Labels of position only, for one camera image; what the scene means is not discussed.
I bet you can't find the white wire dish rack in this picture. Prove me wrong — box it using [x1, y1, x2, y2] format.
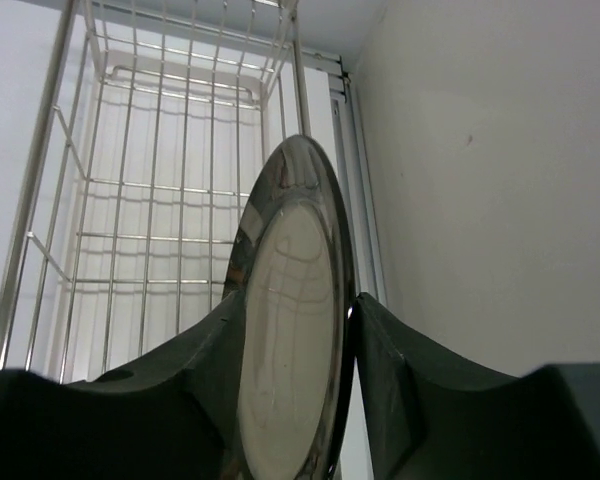
[0, 1, 308, 382]

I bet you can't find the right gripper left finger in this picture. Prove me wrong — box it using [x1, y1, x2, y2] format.
[0, 293, 245, 479]

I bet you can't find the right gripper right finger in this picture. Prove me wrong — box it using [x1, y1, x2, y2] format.
[353, 293, 600, 479]

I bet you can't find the black checkered rim plate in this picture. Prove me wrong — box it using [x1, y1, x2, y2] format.
[224, 135, 356, 479]

